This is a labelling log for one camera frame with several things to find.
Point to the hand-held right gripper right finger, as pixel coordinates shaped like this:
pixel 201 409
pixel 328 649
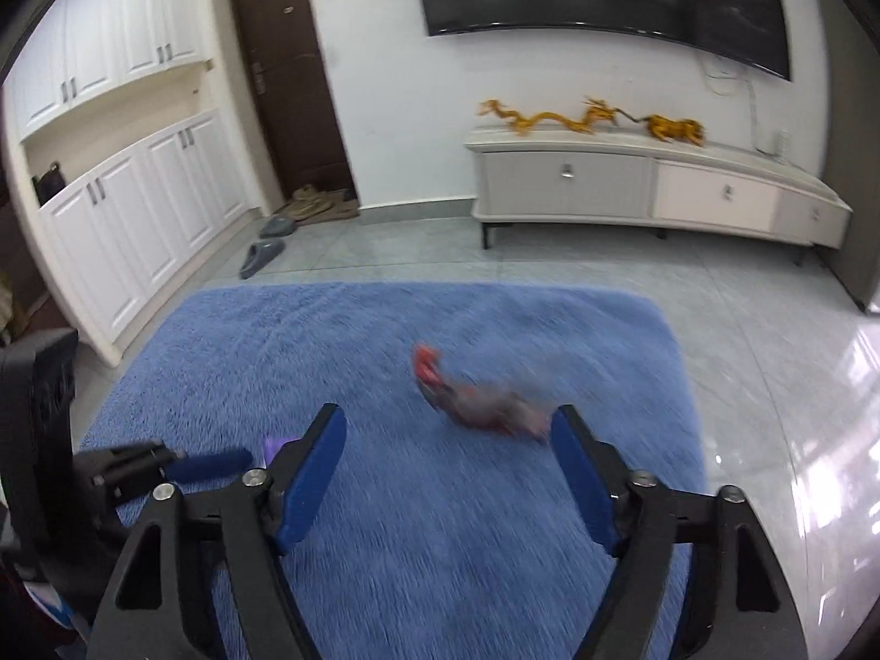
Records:
pixel 584 481

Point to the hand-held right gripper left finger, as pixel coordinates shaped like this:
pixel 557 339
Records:
pixel 309 488

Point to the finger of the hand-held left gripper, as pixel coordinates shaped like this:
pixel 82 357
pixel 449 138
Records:
pixel 206 466

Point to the purple wrapper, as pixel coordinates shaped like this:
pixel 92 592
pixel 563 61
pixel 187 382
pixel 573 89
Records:
pixel 275 450

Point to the red wrapper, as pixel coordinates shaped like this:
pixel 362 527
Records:
pixel 481 409

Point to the blue fluffy rug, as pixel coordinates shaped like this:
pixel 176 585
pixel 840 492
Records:
pixel 412 330

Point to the grey slipper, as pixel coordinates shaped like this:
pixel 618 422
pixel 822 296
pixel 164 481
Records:
pixel 278 227
pixel 261 258

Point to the black bag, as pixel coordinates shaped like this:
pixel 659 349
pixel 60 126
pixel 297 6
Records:
pixel 48 185

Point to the white TV cabinet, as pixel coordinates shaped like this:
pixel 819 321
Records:
pixel 584 182

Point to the long golden dragon figurine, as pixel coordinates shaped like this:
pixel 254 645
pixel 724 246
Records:
pixel 543 122

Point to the short golden animal figurine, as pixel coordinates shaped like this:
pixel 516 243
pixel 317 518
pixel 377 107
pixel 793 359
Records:
pixel 674 129

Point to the dark brown door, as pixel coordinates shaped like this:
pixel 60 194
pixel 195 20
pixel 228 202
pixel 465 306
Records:
pixel 289 69

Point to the white wall cupboard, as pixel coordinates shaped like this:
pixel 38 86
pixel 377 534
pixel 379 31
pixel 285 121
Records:
pixel 137 220

